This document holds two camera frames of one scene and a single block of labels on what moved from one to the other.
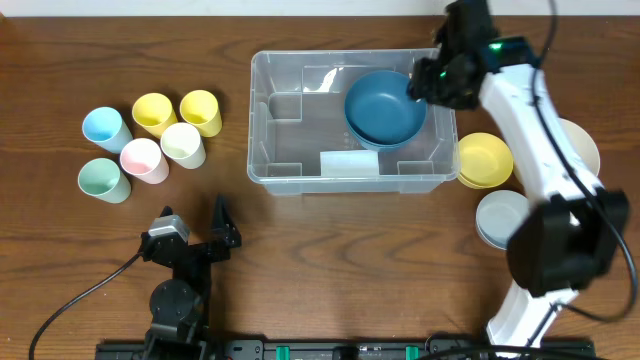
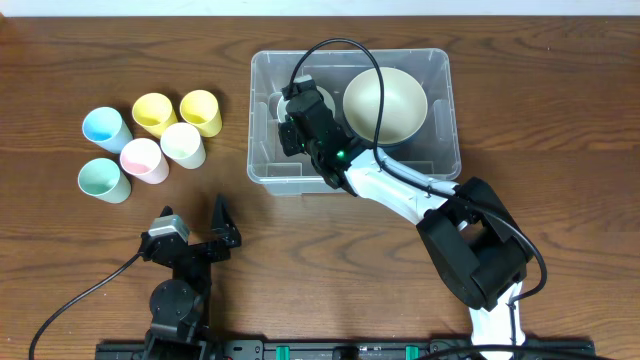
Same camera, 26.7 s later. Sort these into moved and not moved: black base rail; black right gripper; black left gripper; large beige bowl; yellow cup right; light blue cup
Moved: black right gripper; large beige bowl
Not moved: black left gripper; yellow cup right; black base rail; light blue cup
